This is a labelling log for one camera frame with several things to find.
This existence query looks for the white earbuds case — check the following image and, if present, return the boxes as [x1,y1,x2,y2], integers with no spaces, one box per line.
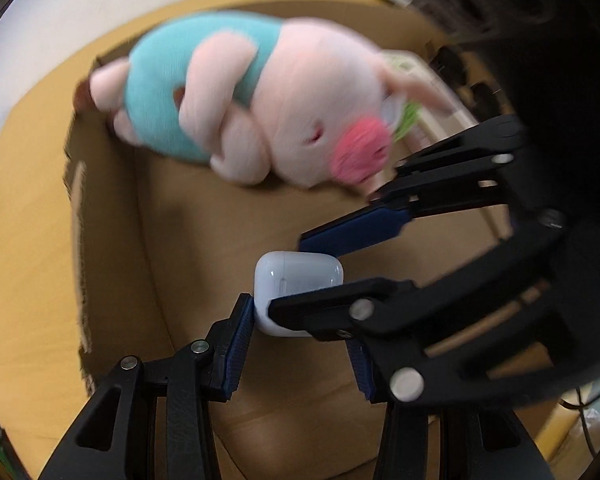
[253,252,343,338]

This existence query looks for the black sunglasses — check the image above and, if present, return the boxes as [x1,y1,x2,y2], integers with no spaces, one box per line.
[427,44,503,122]

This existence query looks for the pink pig plush toy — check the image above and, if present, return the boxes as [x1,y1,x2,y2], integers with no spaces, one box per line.
[73,11,455,194]

